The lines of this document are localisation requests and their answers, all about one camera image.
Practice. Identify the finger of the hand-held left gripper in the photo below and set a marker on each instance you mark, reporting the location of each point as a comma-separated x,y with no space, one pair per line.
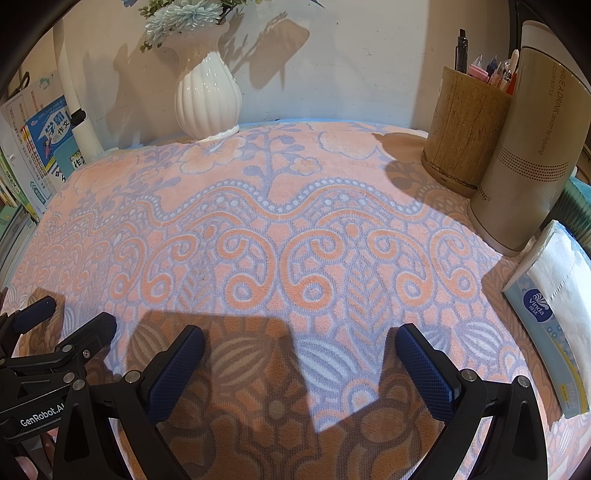
94,334
34,314

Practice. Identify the round head desk lamp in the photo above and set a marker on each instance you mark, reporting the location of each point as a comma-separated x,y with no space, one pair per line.
87,136

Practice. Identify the wooden pen holder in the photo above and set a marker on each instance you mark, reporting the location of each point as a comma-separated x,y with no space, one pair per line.
466,134

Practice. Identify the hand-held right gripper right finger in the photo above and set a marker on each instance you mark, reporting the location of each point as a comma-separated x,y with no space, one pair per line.
425,374

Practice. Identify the teal cover booklet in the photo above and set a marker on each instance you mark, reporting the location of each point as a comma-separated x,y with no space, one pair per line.
78,168

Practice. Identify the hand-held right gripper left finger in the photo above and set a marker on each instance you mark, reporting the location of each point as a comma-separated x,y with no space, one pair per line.
173,374

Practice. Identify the blue cover workbook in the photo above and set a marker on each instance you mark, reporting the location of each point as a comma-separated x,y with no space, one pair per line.
48,147

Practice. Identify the black binder clip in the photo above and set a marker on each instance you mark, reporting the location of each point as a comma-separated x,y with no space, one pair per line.
18,85

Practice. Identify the teal ribbed container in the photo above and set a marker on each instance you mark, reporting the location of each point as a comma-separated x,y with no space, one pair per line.
575,203

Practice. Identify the peach patterned blanket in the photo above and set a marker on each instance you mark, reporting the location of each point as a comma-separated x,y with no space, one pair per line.
277,230

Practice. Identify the pile of green books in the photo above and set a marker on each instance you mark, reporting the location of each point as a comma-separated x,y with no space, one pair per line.
14,221

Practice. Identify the artificial blue white flowers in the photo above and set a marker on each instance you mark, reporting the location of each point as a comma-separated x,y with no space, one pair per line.
180,14

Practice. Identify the beige insulated bottle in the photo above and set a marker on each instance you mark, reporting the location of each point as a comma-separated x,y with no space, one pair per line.
526,152

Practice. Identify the blue tissue pack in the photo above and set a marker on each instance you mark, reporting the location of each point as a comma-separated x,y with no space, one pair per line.
549,314

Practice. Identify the white ribbed ceramic vase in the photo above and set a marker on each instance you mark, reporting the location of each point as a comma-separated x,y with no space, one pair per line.
207,92

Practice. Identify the bunch of pens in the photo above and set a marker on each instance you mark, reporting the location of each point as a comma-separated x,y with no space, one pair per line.
489,69

